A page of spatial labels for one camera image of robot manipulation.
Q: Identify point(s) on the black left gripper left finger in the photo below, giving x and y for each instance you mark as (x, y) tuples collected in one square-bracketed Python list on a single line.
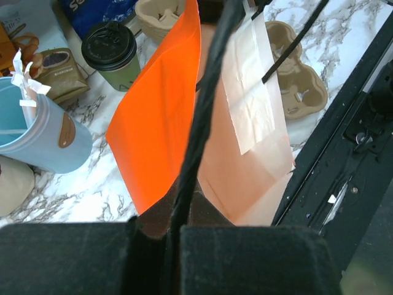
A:
[(66, 258)]

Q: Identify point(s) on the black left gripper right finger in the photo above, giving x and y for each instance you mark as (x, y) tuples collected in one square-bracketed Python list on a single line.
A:
[(255, 260)]

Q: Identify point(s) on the orange paper gift bag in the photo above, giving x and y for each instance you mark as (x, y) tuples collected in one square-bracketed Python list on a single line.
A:
[(200, 138)]

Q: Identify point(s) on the single brown cup carrier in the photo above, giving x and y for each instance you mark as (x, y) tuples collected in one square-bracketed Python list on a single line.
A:
[(302, 90)]

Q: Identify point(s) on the green paper coffee cup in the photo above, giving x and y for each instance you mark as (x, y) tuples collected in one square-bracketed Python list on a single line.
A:
[(123, 78)]

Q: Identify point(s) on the black plastic cup lid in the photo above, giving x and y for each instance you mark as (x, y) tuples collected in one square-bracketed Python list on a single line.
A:
[(108, 46)]

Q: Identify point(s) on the brown and white pouch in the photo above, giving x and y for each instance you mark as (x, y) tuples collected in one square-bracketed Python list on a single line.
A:
[(17, 182)]

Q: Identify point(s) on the light blue cup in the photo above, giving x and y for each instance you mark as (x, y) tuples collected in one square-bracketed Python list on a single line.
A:
[(55, 141)]

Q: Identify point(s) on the olive brown small package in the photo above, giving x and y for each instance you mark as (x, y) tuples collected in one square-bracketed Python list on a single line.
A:
[(57, 69)]

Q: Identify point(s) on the orange snack bag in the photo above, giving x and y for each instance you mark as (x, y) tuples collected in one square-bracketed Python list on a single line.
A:
[(28, 43)]

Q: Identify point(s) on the blue Doritos chip bag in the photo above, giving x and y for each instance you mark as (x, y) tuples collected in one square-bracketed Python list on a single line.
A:
[(84, 14)]

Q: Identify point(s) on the brown cardboard cup carrier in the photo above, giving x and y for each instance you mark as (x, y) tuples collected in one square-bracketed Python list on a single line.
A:
[(157, 17)]

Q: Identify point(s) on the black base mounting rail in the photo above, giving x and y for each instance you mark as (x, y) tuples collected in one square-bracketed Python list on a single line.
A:
[(342, 183)]

